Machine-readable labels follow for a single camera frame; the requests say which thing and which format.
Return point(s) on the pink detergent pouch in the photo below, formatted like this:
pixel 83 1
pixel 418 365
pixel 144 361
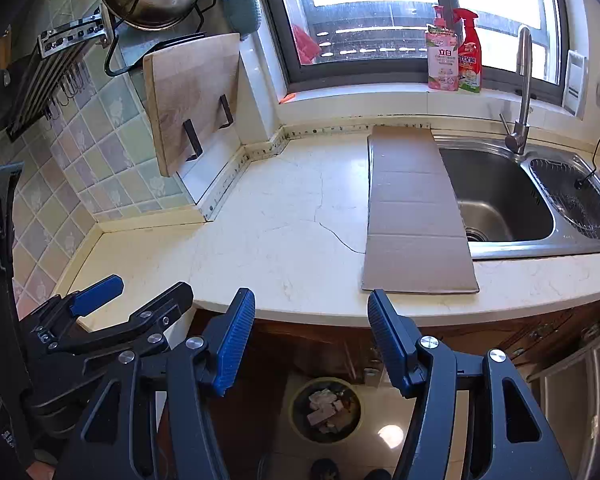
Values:
pixel 442 60

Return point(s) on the red cloth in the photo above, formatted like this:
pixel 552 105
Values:
pixel 305 42

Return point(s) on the steel mesh sink basket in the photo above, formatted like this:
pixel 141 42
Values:
pixel 570 205

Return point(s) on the dark window frame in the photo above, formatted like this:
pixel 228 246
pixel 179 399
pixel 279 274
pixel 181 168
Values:
pixel 370 78

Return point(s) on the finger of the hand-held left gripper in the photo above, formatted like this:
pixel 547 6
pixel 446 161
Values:
pixel 97 290
pixel 165 305

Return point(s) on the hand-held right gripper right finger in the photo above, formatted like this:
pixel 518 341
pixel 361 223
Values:
pixel 385 340

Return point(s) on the teal utensil holder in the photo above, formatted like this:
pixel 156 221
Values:
pixel 242 12

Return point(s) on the wooden cutting board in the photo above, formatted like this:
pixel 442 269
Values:
pixel 190 90

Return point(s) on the steel kitchen faucet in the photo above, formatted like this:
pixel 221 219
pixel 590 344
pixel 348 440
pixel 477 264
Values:
pixel 524 85

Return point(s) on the red spray bottle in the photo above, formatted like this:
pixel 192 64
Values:
pixel 468 55

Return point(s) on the navy patterned slipper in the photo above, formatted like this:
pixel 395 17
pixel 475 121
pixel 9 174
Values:
pixel 377 475
pixel 325 470

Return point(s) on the stainless steel sink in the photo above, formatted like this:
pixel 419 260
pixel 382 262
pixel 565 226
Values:
pixel 495 195

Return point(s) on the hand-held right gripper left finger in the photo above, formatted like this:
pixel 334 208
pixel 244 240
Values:
pixel 235 340

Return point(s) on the round cream trash bin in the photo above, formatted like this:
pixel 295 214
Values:
pixel 349 422

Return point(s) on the patterned edge sealing tape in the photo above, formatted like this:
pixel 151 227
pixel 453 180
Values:
pixel 265 150

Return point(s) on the metal hook rail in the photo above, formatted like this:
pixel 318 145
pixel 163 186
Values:
pixel 55 40

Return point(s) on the brown cardboard sheet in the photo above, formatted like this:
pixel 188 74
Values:
pixel 415 210

